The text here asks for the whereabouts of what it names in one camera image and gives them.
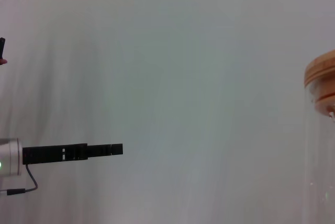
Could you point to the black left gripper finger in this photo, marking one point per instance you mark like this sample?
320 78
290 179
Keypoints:
104 149

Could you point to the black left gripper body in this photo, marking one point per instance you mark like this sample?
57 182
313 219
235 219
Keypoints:
52 154

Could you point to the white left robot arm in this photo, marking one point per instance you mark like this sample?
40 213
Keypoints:
10 156

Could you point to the small black bar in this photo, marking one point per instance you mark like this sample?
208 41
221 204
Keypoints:
2 48

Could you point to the glass water dispenser jar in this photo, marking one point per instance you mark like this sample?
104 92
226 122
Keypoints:
320 156

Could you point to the round wooden jar lid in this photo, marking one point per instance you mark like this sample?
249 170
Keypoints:
323 72

